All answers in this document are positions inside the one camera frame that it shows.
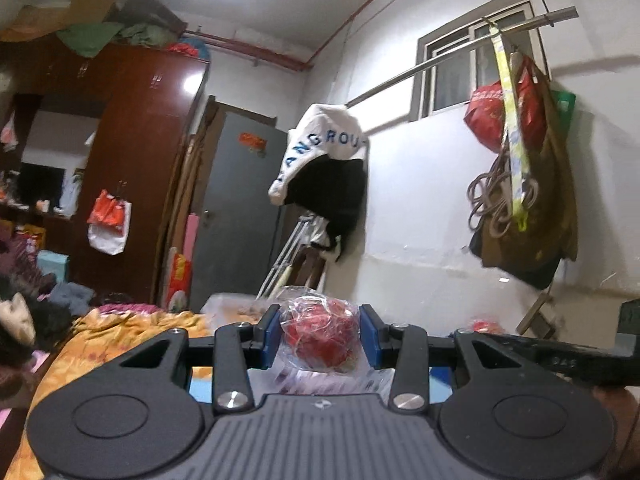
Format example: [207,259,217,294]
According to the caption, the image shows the red ball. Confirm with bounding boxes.
[276,286,360,374]

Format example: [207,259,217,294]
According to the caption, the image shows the grey door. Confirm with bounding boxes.
[189,113,286,312]

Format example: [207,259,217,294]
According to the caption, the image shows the brown hanging bag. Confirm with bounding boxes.
[470,89,580,291]

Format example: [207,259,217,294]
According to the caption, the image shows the metal crutches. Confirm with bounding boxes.
[256,214,318,299]

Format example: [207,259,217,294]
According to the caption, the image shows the orange yellow blanket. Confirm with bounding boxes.
[2,306,216,480]

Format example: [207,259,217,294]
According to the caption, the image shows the orange white hanging bag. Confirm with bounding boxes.
[87,190,132,256]

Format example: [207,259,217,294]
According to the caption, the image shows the white hooded jacket hanging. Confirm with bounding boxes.
[268,103,369,260]

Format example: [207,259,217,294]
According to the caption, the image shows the red hanging plastic bag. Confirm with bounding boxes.
[464,55,547,154]

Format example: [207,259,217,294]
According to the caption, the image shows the dark red wooden wardrobe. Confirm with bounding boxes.
[1,35,208,302]

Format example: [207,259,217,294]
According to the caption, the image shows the black television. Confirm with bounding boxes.
[16,162,65,208]

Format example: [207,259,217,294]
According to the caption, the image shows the metal hanging rod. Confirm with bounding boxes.
[344,5,580,110]

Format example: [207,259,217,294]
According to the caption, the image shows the coiled brown rope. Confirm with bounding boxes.
[465,152,540,240]

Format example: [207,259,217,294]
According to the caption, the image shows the window with white frame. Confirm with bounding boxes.
[409,0,534,122]

